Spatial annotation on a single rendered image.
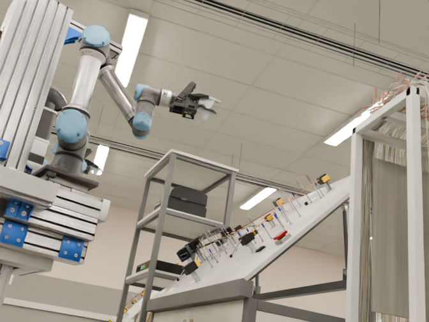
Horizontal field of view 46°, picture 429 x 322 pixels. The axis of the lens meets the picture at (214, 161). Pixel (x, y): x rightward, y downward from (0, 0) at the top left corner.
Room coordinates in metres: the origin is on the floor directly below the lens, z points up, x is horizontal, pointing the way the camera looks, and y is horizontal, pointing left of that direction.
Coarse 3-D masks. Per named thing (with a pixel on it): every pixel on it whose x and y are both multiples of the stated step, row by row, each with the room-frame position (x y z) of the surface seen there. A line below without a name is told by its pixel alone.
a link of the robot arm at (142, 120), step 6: (138, 102) 1.85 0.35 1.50; (144, 102) 1.83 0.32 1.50; (150, 102) 1.84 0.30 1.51; (138, 108) 1.84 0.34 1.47; (144, 108) 1.83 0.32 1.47; (150, 108) 1.84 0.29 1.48; (138, 114) 1.83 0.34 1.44; (144, 114) 1.83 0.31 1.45; (150, 114) 1.84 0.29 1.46; (138, 120) 1.83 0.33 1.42; (144, 120) 1.83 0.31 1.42; (150, 120) 1.85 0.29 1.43; (138, 126) 1.87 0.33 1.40; (144, 126) 1.86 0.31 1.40; (150, 126) 1.87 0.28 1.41
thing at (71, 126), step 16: (96, 32) 1.76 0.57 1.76; (80, 48) 1.79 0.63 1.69; (96, 48) 1.77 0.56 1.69; (80, 64) 1.79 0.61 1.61; (96, 64) 1.80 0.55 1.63; (80, 80) 1.78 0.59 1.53; (80, 96) 1.78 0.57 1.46; (64, 112) 1.75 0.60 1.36; (80, 112) 1.77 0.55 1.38; (64, 128) 1.76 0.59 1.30; (80, 128) 1.77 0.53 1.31; (64, 144) 1.85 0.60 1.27; (80, 144) 1.87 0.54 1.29
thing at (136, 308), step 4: (144, 288) 6.30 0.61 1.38; (152, 292) 6.07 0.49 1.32; (156, 292) 5.53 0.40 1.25; (136, 296) 5.87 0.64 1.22; (152, 296) 5.44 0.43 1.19; (136, 300) 5.38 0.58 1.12; (140, 300) 6.32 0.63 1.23; (136, 304) 6.30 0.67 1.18; (140, 304) 5.72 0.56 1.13; (124, 308) 5.54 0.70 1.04; (132, 308) 6.20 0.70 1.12; (136, 308) 5.71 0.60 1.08; (140, 308) 5.30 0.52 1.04; (124, 312) 5.53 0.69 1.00; (128, 312) 6.00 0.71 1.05; (132, 312) 5.54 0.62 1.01; (136, 312) 5.29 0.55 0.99; (124, 316) 5.58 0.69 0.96; (128, 316) 5.47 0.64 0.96; (132, 316) 5.28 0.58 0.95; (124, 320) 5.39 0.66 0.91; (128, 320) 5.27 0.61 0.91
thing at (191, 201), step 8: (176, 192) 3.17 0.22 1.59; (184, 192) 3.19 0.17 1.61; (192, 192) 3.21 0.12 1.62; (200, 192) 3.24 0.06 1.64; (160, 200) 3.24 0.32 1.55; (176, 200) 3.17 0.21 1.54; (184, 200) 3.19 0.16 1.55; (192, 200) 3.22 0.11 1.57; (200, 200) 3.24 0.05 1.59; (176, 208) 3.17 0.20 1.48; (184, 208) 3.20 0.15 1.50; (192, 208) 3.22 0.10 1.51; (200, 208) 3.24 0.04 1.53; (200, 216) 3.24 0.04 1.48
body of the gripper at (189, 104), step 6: (174, 96) 1.85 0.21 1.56; (186, 96) 1.86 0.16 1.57; (192, 96) 1.86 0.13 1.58; (174, 102) 1.87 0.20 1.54; (180, 102) 1.87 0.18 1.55; (186, 102) 1.85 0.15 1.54; (192, 102) 1.86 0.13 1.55; (174, 108) 1.88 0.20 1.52; (180, 108) 1.88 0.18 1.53; (186, 108) 1.85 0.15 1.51; (192, 108) 1.87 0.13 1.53; (192, 114) 1.90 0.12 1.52
